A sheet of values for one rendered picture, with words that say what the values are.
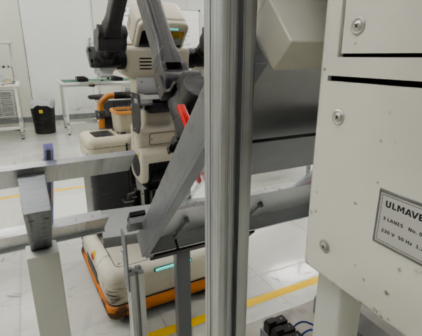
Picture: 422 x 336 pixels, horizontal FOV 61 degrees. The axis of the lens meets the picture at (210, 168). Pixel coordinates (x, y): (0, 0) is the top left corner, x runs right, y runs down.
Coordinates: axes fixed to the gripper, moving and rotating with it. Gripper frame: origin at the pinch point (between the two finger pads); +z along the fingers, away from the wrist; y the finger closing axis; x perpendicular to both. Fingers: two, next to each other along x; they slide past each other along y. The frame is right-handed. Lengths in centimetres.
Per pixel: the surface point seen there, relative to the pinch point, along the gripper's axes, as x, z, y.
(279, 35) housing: -44.4, 0.9, -8.2
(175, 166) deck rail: -12.7, 1.1, -10.0
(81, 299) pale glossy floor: 138, 10, -21
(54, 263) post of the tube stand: 13.2, 8.6, -30.7
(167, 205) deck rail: -2.7, 5.0, -10.0
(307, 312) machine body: 8.5, 33.2, 19.9
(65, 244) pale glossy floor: 187, -30, -22
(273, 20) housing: -44.5, -1.0, -8.2
